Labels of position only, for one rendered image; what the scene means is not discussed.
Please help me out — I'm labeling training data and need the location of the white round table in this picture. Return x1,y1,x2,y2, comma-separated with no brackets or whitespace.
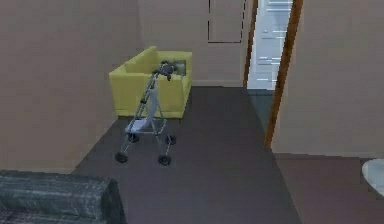
361,158,384,198

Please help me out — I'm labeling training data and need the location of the yellow armchair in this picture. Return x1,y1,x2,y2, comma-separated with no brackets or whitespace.
108,45,193,120

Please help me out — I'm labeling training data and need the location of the beige framed wall picture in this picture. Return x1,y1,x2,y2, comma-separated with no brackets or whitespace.
207,0,247,44

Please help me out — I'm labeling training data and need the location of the dark grey sofa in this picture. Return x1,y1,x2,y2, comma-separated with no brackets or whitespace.
0,169,128,224

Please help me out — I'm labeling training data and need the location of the grey wheeled walker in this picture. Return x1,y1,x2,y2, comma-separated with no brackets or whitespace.
114,60,179,167

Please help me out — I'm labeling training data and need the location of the grey item on armchair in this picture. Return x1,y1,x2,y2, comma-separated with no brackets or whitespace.
172,59,187,76

